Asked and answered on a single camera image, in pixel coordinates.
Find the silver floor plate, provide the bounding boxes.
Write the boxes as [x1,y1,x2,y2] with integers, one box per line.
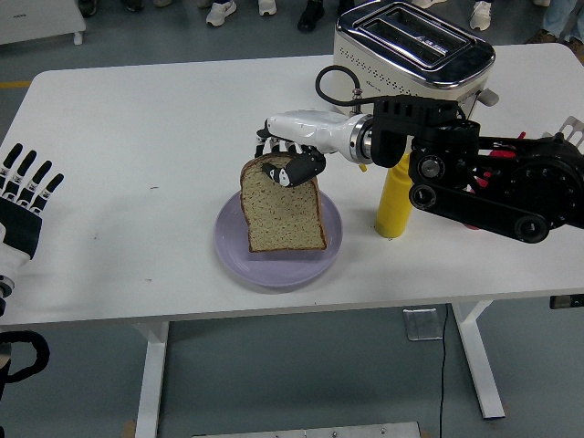
[401,308,444,342]

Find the white sneaker with laces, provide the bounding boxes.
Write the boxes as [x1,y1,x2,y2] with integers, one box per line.
[469,0,492,31]
[204,0,238,26]

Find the metal toast rack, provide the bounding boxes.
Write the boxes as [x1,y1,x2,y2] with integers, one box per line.
[542,116,584,151]

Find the black table control panel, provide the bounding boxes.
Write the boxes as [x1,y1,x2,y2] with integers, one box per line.
[548,295,584,310]

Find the brown shoe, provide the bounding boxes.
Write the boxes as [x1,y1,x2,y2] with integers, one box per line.
[524,29,560,45]

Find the cream and chrome toaster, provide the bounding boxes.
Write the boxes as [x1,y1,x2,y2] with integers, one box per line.
[332,2,500,120]

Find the person's leg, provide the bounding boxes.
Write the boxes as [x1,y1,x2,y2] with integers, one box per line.
[542,0,580,37]

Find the brown bread slice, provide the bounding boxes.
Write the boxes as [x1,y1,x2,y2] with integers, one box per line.
[239,152,329,254]

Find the white side table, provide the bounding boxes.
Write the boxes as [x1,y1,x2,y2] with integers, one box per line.
[0,0,88,47]

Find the black shoe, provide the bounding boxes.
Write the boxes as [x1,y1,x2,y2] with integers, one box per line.
[297,0,326,32]

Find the white table leg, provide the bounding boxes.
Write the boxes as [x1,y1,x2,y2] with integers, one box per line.
[451,300,507,421]
[131,318,171,438]

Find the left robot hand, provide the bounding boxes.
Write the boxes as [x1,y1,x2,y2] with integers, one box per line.
[0,142,65,282]

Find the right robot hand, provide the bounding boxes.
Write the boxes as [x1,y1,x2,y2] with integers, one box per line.
[253,108,361,188]

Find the purple round plate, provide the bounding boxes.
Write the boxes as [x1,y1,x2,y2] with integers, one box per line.
[214,189,344,288]

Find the yellow squeeze bottle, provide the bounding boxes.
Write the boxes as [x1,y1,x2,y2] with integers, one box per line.
[358,152,414,238]

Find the black floor cable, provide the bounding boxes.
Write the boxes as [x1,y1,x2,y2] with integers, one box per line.
[437,304,449,438]

